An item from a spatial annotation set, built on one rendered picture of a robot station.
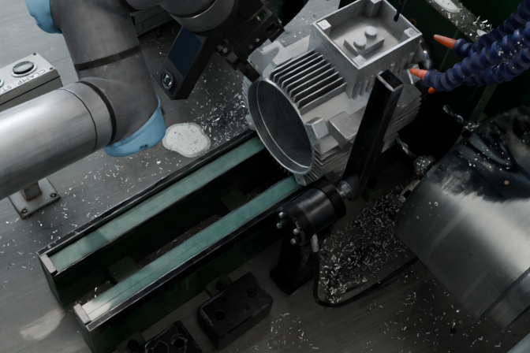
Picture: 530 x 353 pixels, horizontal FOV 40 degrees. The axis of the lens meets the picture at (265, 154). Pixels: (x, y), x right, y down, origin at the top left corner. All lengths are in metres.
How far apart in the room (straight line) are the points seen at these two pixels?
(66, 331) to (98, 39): 0.52
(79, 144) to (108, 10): 0.14
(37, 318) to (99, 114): 0.49
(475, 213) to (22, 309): 0.68
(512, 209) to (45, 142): 0.54
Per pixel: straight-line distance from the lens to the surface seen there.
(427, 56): 1.14
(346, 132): 1.01
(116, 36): 0.79
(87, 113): 0.76
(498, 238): 0.92
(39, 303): 1.19
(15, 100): 1.06
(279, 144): 1.14
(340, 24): 1.08
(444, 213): 0.94
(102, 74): 0.79
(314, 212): 0.97
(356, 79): 1.01
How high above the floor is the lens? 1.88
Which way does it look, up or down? 56 degrees down
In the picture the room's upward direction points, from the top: 9 degrees clockwise
